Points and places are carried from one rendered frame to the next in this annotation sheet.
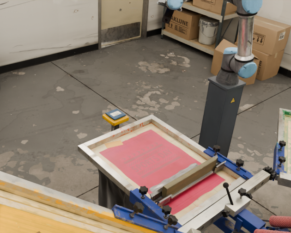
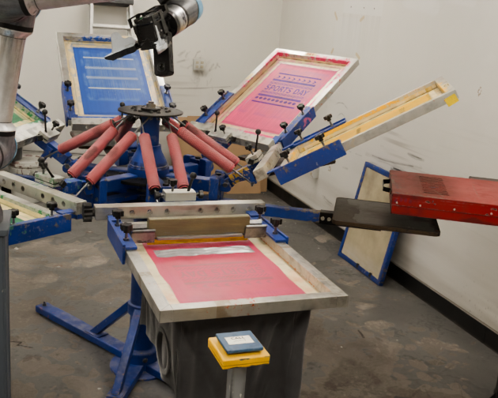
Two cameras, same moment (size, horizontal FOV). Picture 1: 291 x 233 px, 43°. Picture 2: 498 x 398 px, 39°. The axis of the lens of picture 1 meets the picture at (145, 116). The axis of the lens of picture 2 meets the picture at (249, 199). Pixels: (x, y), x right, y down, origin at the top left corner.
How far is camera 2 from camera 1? 3.82 m
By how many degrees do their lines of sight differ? 128
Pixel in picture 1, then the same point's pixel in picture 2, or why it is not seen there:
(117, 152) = (275, 290)
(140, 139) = (219, 296)
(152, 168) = (232, 264)
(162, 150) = (194, 277)
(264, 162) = not seen: outside the picture
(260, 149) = not seen: outside the picture
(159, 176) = (228, 257)
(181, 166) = (184, 258)
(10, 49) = not seen: outside the picture
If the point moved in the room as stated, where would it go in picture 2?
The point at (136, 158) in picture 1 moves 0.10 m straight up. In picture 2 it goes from (248, 278) to (250, 249)
